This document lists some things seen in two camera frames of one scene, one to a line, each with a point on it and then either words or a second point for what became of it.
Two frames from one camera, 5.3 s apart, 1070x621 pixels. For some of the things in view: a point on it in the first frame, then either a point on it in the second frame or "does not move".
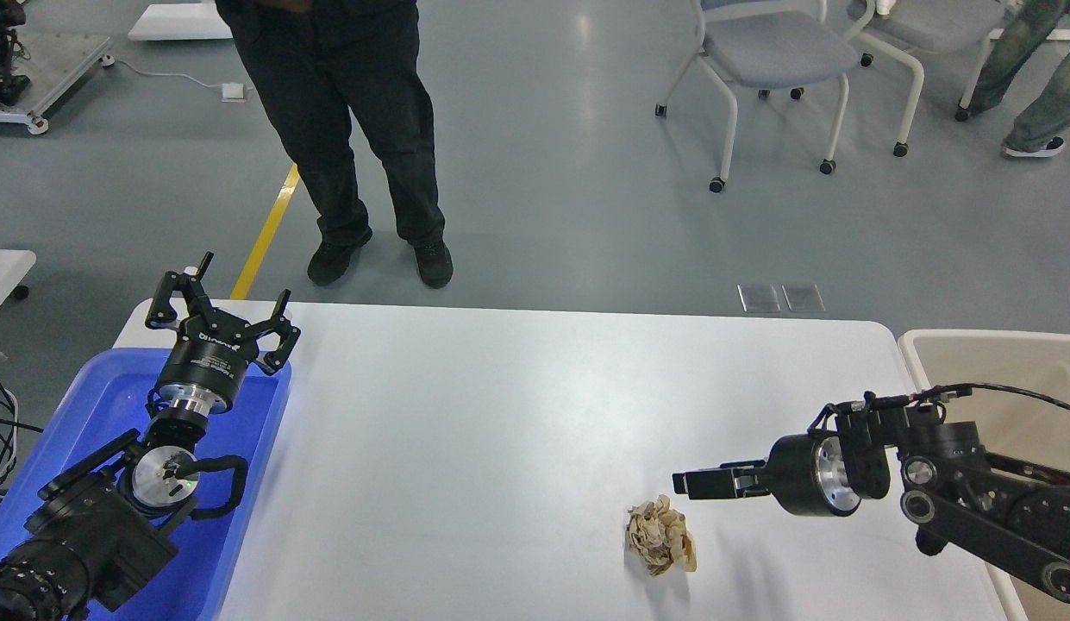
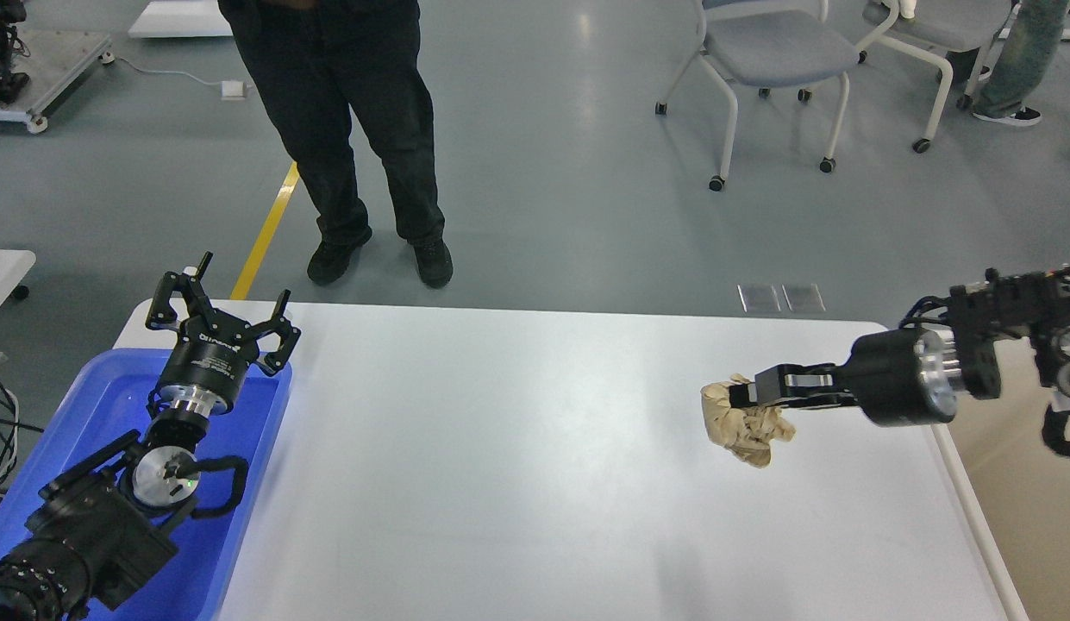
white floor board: x=181 y=21 does not move
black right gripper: x=806 y=473 → x=901 y=377
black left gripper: x=209 y=366 does not move
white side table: x=6 y=267 does not move
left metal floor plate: x=759 y=297 does not move
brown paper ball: x=659 y=538 → x=746 y=432
